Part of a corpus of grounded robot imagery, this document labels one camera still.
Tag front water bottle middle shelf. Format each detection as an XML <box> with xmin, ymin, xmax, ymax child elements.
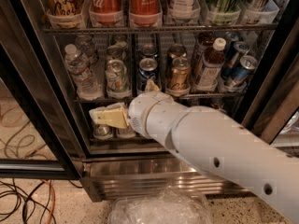
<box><xmin>64</xmin><ymin>44</ymin><xmax>103</xmax><ymax>101</ymax></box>

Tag front gold LaCroix can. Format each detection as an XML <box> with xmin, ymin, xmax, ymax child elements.
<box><xmin>167</xmin><ymin>57</ymin><xmax>191</xmax><ymax>91</ymax></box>

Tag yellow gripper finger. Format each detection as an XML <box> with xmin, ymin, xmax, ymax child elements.
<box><xmin>145</xmin><ymin>79</ymin><xmax>160</xmax><ymax>92</ymax></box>
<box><xmin>89</xmin><ymin>103</ymin><xmax>129</xmax><ymax>129</ymax></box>

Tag middle Red Bull can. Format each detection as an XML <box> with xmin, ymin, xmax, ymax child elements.
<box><xmin>221</xmin><ymin>41</ymin><xmax>249</xmax><ymax>80</ymax></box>

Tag rear gold LaCroix can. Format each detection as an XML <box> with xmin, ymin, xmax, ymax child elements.
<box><xmin>167</xmin><ymin>43</ymin><xmax>187</xmax><ymax>63</ymax></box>

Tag black cables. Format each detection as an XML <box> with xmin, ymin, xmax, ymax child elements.
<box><xmin>0</xmin><ymin>177</ymin><xmax>57</xmax><ymax>224</ymax></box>

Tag coca-cola can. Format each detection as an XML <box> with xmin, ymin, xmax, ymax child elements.
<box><xmin>130</xmin><ymin>0</ymin><xmax>160</xmax><ymax>27</ymax></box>
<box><xmin>92</xmin><ymin>0</ymin><xmax>122</xmax><ymax>25</ymax></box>

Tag clear plastic bag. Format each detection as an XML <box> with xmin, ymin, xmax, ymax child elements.
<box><xmin>107</xmin><ymin>186</ymin><xmax>213</xmax><ymax>224</ymax></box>

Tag front blue Pepsi can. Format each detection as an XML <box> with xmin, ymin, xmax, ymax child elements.
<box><xmin>137</xmin><ymin>58</ymin><xmax>159</xmax><ymax>91</ymax></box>

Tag rear water bottle middle shelf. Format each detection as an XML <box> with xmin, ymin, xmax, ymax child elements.
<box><xmin>75</xmin><ymin>35</ymin><xmax>98</xmax><ymax>64</ymax></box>

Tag blue pepsi can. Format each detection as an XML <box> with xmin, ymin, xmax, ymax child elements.
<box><xmin>137</xmin><ymin>58</ymin><xmax>159</xmax><ymax>91</ymax></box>
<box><xmin>139</xmin><ymin>43</ymin><xmax>159</xmax><ymax>60</ymax></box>

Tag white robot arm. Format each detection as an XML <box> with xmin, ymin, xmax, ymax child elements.
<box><xmin>89</xmin><ymin>91</ymin><xmax>299</xmax><ymax>224</ymax></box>

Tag stainless steel fridge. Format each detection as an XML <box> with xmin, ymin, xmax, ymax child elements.
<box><xmin>0</xmin><ymin>0</ymin><xmax>298</xmax><ymax>202</ymax></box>

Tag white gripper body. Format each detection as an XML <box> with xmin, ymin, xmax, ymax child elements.
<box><xmin>128</xmin><ymin>91</ymin><xmax>173</xmax><ymax>138</ymax></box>

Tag left glass fridge door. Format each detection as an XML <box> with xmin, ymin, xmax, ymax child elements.
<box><xmin>0</xmin><ymin>48</ymin><xmax>79</xmax><ymax>180</ymax></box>

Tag orange cable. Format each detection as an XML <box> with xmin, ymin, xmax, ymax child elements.
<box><xmin>41</xmin><ymin>179</ymin><xmax>57</xmax><ymax>224</ymax></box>

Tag small water bottle bottom shelf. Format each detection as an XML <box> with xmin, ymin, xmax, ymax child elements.
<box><xmin>116</xmin><ymin>127</ymin><xmax>135</xmax><ymax>138</ymax></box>

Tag front blue Red Bull can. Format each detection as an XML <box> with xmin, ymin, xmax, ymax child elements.
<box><xmin>225</xmin><ymin>55</ymin><xmax>257</xmax><ymax>88</ymax></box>

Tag right glass fridge door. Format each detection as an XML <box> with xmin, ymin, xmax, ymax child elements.
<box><xmin>251</xmin><ymin>21</ymin><xmax>299</xmax><ymax>158</ymax></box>

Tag right Coca-Cola can top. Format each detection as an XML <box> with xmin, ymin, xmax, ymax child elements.
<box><xmin>130</xmin><ymin>0</ymin><xmax>160</xmax><ymax>27</ymax></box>

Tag rear blue Pepsi can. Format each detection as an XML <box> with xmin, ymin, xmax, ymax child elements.
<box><xmin>139</xmin><ymin>43</ymin><xmax>159</xmax><ymax>60</ymax></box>

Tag left Coca-Cola can top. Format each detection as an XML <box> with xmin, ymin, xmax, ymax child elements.
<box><xmin>92</xmin><ymin>0</ymin><xmax>122</xmax><ymax>25</ymax></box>

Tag brown tea bottle white cap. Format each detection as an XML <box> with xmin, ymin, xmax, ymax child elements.
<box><xmin>193</xmin><ymin>37</ymin><xmax>226</xmax><ymax>91</ymax></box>

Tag glass fridge door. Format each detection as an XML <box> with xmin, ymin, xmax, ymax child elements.
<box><xmin>0</xmin><ymin>48</ymin><xmax>79</xmax><ymax>180</ymax></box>
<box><xmin>251</xmin><ymin>21</ymin><xmax>299</xmax><ymax>158</ymax></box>

